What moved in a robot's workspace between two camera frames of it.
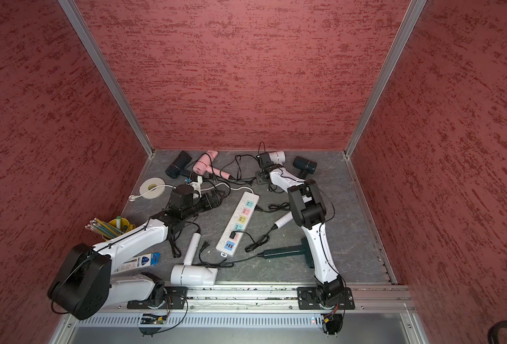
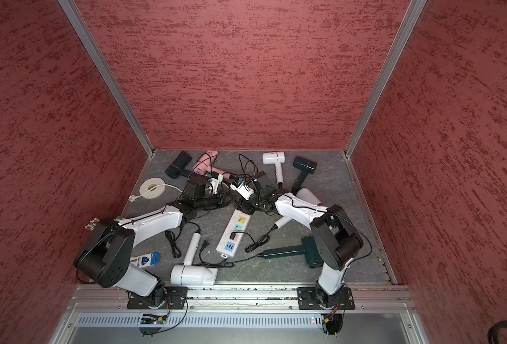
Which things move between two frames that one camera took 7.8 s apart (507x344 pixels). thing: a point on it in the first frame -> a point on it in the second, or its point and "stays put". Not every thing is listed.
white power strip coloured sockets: x=238 y=221 stays put
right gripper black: x=261 y=176 -> x=245 y=207
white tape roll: x=148 y=185 stays put
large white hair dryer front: x=192 y=274 stays put
